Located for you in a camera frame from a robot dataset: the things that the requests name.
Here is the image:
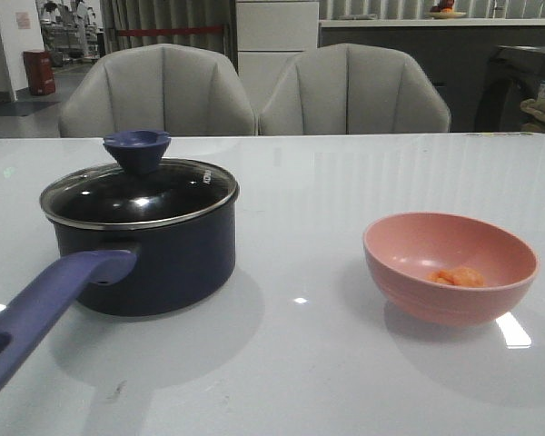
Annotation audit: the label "glass lid with blue knob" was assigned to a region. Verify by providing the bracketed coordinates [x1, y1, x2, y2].
[40, 130, 239, 230]

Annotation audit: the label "pink plastic bowl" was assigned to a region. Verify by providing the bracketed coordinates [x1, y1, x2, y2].
[362, 212, 540, 327]

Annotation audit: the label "white cabinet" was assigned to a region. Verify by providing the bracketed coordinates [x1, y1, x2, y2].
[235, 1, 319, 113]

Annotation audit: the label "fruit plate on counter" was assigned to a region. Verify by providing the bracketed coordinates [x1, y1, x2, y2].
[427, 0, 466, 19]

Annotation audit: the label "grey counter with white top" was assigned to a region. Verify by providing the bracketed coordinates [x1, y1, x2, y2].
[320, 18, 545, 132]

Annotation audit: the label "dark blue saucepan purple handle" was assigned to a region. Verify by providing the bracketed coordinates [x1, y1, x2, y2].
[0, 158, 241, 403]

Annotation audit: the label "orange ham pieces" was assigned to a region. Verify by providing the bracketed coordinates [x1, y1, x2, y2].
[427, 266, 485, 288]

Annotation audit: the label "dark appliance at right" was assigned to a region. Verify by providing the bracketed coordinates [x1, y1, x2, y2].
[474, 45, 545, 132]

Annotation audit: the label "left grey upholstered chair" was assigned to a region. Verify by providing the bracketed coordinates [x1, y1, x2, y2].
[58, 44, 257, 138]

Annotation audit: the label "grey upholstered chair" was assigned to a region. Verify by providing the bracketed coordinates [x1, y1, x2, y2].
[258, 44, 451, 136]
[58, 44, 257, 138]

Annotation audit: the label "right grey upholstered chair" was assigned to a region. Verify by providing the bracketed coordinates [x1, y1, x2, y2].
[258, 44, 451, 136]

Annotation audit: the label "red barrier strip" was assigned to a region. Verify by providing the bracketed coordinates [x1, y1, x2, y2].
[116, 25, 225, 37]

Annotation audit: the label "red bin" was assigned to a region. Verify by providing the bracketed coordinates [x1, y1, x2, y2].
[23, 50, 55, 95]

